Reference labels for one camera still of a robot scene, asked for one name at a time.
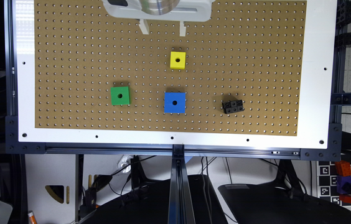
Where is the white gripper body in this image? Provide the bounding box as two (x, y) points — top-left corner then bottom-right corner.
(103, 0), (213, 22)

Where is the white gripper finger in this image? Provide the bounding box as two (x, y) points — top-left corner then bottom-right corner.
(179, 21), (186, 37)
(139, 19), (149, 34)

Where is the green block with hole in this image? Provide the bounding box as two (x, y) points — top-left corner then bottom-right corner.
(110, 86), (130, 105)

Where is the yellow block with hole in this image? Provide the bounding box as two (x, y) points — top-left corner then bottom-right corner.
(170, 52), (186, 70)

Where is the blue block with hole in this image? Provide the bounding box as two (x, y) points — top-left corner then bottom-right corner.
(164, 92), (186, 113)

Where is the black lattice block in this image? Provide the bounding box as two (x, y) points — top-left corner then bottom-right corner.
(222, 100), (245, 114)

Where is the orange lattice block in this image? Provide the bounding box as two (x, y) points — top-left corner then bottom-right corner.
(335, 161), (351, 177)

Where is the purple lattice block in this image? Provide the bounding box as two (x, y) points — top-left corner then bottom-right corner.
(337, 175), (351, 194)

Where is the red lattice block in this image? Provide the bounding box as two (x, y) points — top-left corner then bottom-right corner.
(339, 194), (351, 203)

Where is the brown pegboard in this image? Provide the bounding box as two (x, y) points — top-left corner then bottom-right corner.
(34, 1), (307, 136)

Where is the black office chair left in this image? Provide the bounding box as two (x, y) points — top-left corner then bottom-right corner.
(80, 174), (227, 224)

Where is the black office chair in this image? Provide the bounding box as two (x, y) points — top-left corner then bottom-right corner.
(80, 174), (227, 224)
(218, 184), (351, 224)

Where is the black office chair right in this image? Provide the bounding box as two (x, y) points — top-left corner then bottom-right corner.
(218, 184), (351, 224)

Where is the fiducial marker sheet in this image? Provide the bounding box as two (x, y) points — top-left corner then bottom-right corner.
(316, 161), (343, 206)

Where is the white table frame plate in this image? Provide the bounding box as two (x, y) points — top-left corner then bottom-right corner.
(11, 0), (338, 150)

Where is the aluminium extrusion frame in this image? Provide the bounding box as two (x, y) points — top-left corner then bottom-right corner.
(3, 0), (351, 224)

